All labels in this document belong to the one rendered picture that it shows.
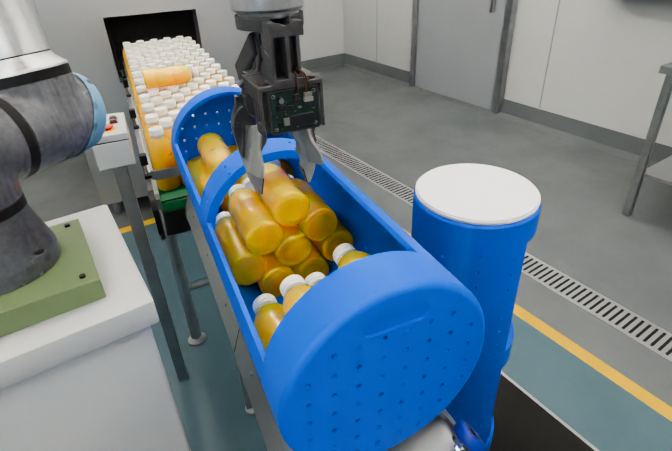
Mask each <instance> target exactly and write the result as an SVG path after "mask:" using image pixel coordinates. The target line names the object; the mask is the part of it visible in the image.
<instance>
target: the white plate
mask: <svg viewBox="0 0 672 451"><path fill-rule="evenodd" d="M415 192H416V196H417V198H418V199H419V201H420V202H421V203H422V204H423V205H424V206H425V207H426V208H428V209H429V210H431V211H432V212H434V213H436V214H438V215H440V216H442V217H445V218H447V219H450V220H453V221H457V222H461V223H467V224H473V225H504V224H510V223H514V222H518V221H521V220H523V219H525V218H528V217H529V216H531V215H532V214H534V213H535V212H536V211H537V209H538V208H539V206H540V201H541V196H540V193H539V191H538V189H537V188H536V187H535V186H534V185H533V184H532V183H531V182H530V181H529V180H527V179H526V178H524V177H523V176H521V175H519V174H517V173H514V172H512V171H509V170H506V169H503V168H499V167H495V166H490V165H483V164H469V163H467V164H451V165H445V166H441V167H438V168H435V169H432V170H430V171H428V172H426V173H425V174H423V175H422V176H421V177H420V178H419V179H418V181H417V183H416V188H415Z"/></svg>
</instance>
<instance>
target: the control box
mask: <svg viewBox="0 0 672 451"><path fill-rule="evenodd" d="M111 115H115V116H116V117H117V119H116V120H117V122H116V123H112V125H114V127H113V128H111V130H109V131H105V132H104V133H103V135H102V138H101V140H100V141H99V142H98V143H97V144H96V145H95V146H93V147H91V148H92V151H93V154H94V157H95V160H96V163H97V166H98V169H99V171H103V170H108V169H113V168H118V167H123V166H128V165H133V164H136V161H135V155H134V150H133V145H132V140H131V137H130V133H129V129H128V126H127V122H126V119H125V115H124V112H119V113H113V114H107V123H106V124H111V123H109V116H111Z"/></svg>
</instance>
